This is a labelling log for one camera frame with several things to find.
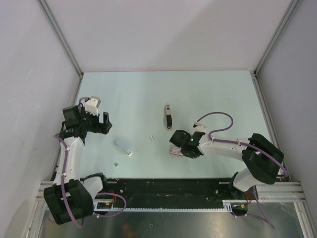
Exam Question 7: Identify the grey slotted cable duct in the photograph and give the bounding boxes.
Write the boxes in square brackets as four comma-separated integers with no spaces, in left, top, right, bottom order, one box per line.
[93,199,247,213]

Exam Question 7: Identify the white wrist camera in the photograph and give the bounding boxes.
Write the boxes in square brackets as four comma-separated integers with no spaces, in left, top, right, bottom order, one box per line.
[84,96,101,116]
[193,121,207,132]

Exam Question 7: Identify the aluminium frame rails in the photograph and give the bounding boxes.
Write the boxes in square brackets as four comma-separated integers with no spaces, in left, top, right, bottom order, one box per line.
[250,70,317,238]

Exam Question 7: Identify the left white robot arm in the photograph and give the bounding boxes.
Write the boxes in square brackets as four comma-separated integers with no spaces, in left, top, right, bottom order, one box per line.
[44,104,112,225]

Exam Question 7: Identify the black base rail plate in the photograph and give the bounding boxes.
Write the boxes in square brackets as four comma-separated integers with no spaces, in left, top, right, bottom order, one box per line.
[75,177,258,210]

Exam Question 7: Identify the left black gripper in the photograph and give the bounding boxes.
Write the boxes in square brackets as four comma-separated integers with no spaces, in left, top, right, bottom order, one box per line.
[79,107,111,134]

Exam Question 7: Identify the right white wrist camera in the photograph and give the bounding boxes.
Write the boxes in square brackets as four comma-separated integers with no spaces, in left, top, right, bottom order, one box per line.
[193,121,207,132]

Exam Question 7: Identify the red white staples box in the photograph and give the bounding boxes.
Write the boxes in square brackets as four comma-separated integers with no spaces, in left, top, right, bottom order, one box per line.
[170,146,183,157]

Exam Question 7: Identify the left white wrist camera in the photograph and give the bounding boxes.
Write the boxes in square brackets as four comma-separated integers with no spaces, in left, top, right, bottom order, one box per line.
[84,96,101,116]

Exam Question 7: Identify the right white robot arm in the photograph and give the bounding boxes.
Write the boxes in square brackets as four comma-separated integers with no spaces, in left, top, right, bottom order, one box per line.
[169,130,284,199]

